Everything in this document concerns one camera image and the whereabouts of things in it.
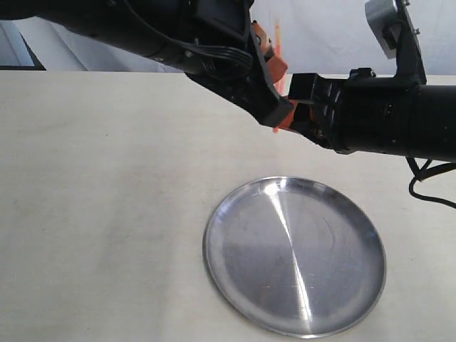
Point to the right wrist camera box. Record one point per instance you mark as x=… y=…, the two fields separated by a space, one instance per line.
x=383 y=19

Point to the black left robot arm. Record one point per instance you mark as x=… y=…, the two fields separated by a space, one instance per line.
x=162 y=31

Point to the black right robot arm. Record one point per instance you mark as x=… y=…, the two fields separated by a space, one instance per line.
x=432 y=122

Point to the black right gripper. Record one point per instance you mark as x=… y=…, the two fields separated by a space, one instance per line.
x=363 y=113

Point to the thin orange straw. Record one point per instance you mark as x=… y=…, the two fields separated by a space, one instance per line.
x=279 y=46

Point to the round metal plate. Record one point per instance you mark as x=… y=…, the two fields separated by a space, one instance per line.
x=295 y=257

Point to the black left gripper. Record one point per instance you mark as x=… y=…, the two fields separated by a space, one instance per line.
x=240 y=63

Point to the white backdrop cloth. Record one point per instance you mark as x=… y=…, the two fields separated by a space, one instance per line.
x=325 y=37

